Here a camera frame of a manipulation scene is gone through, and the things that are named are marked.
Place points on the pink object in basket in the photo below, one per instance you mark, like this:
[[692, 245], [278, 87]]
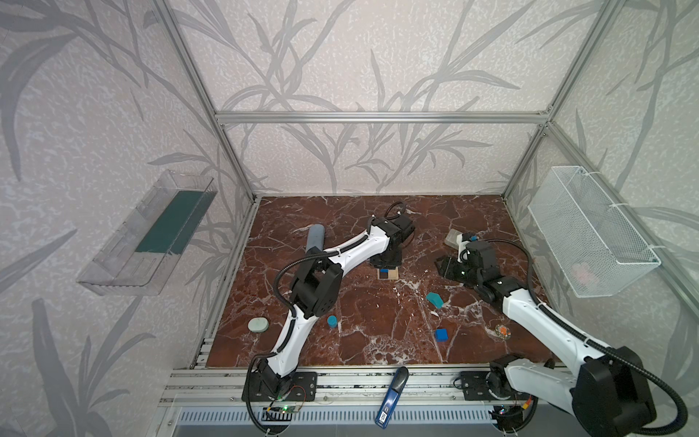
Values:
[[583, 273]]

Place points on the pale green round disc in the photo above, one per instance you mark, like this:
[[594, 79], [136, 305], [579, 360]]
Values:
[[258, 325]]

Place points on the teal triangular roof block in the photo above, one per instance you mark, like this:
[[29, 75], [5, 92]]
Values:
[[435, 300]]

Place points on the clear plastic wall bin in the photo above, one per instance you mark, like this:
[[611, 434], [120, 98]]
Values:
[[145, 250]]

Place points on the grey rectangular sponge block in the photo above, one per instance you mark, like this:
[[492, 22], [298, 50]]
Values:
[[453, 239]]

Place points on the white wire mesh basket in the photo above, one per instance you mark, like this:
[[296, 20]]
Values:
[[581, 223]]

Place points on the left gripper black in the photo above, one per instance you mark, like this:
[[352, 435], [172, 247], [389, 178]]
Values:
[[386, 258]]

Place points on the grey-blue glasses case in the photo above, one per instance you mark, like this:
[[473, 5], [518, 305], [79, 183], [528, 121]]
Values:
[[315, 238]]

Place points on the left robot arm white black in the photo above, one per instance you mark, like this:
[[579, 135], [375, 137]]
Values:
[[310, 286]]

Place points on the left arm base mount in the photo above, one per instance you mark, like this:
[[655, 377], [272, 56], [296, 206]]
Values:
[[297, 387]]

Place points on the blue black handheld scanner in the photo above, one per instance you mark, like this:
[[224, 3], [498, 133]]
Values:
[[392, 397]]

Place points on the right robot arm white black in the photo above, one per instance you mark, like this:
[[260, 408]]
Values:
[[606, 389]]

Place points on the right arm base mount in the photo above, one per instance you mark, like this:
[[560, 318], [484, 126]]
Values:
[[482, 386]]

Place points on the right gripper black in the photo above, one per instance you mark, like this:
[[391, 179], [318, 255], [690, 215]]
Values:
[[448, 267]]

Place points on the light wood block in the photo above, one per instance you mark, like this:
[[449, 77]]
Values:
[[393, 274]]

